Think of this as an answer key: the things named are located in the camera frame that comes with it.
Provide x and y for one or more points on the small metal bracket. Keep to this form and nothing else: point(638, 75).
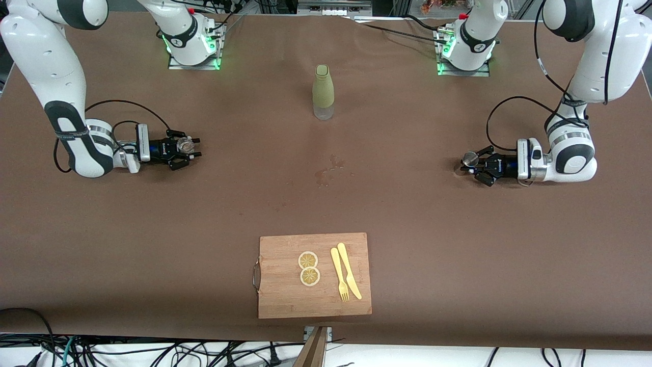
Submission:
point(329, 332)

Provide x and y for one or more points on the grey electronics box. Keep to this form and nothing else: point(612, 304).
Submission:
point(331, 4)

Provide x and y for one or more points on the black plug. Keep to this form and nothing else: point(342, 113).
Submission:
point(275, 357)

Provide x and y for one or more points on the yellow plastic knife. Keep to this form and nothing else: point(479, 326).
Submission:
point(346, 265)

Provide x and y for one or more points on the wooden post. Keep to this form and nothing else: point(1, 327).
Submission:
point(311, 351)

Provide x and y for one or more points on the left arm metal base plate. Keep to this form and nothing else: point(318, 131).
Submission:
point(479, 74)

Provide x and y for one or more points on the steel hourglass jigger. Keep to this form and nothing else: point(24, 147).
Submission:
point(469, 158)

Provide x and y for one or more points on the yellow plastic fork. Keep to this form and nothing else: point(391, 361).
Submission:
point(336, 265)

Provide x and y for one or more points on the lemon slice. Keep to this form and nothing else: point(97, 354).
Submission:
point(307, 260)
point(309, 277)

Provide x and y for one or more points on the wooden cutting board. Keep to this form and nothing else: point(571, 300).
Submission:
point(285, 295)

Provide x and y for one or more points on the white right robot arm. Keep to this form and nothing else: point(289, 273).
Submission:
point(51, 66)

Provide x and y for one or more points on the green sleeved glass bottle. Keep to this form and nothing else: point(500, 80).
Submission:
point(323, 89)

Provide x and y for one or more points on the scattered clear granules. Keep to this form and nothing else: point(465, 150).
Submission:
point(331, 176)

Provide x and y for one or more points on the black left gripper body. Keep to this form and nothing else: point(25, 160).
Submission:
point(499, 165)

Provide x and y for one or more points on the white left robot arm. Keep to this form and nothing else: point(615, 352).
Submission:
point(606, 66)

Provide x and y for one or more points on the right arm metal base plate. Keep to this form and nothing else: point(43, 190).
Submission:
point(175, 66)

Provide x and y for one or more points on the clear glass measuring cup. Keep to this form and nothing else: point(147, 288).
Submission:
point(186, 145)

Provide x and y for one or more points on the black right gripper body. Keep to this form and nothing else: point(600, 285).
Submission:
point(161, 149)

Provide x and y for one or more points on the brown table cover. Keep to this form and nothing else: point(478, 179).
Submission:
point(305, 214)

